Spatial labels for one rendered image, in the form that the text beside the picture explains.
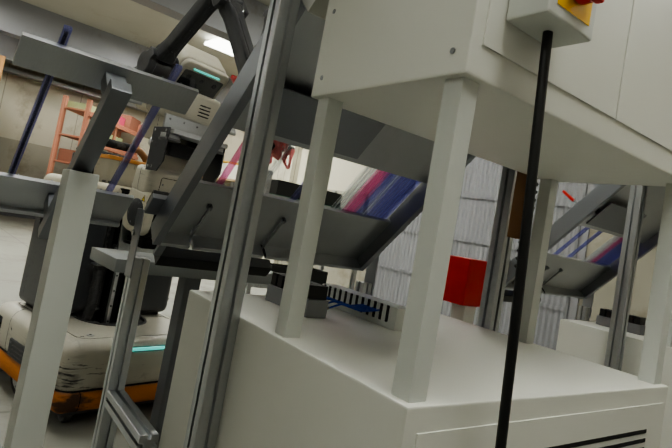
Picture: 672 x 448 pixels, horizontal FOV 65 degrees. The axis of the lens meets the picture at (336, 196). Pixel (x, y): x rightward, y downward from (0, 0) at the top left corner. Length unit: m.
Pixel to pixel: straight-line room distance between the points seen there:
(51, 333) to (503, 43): 1.01
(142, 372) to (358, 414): 1.51
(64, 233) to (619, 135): 1.04
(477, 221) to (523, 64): 4.83
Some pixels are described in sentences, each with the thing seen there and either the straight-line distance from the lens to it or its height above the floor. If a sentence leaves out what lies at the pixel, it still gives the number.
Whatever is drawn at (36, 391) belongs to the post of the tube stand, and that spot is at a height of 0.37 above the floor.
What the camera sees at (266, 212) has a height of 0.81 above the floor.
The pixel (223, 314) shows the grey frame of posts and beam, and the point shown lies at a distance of 0.93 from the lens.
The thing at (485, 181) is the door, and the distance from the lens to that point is 5.56.
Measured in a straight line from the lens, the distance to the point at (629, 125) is 0.97.
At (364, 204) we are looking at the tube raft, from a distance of 1.56.
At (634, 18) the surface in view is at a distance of 0.99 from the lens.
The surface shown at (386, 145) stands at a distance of 1.39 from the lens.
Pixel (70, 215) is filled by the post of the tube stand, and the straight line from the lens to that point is 1.22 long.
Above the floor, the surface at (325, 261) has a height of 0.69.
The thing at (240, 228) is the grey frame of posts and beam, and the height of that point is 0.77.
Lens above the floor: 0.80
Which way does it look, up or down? 3 degrees up
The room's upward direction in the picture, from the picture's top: 10 degrees clockwise
